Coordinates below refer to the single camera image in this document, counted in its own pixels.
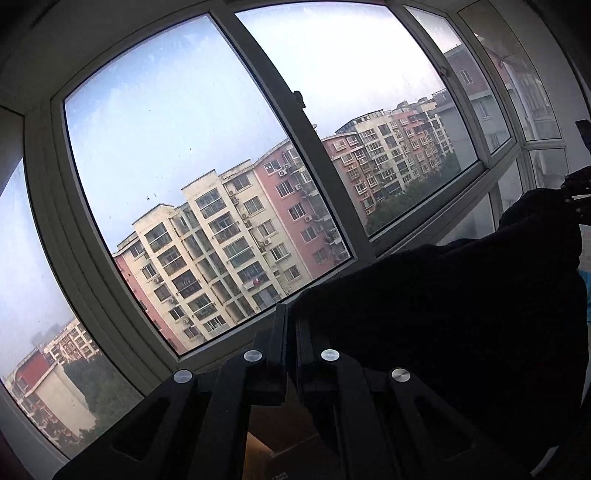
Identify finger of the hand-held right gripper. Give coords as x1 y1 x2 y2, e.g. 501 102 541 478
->
560 170 591 206

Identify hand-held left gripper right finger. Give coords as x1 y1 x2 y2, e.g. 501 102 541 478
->
294 318 533 480

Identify navy blue shorts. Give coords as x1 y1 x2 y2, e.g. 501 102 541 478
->
288 187 591 480

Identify cardboard box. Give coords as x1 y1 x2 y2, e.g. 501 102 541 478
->
245 397 324 480

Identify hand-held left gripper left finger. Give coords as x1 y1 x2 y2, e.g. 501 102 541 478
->
53 302 290 480

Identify white framed window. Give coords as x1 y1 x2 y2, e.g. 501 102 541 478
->
0 0 573 462

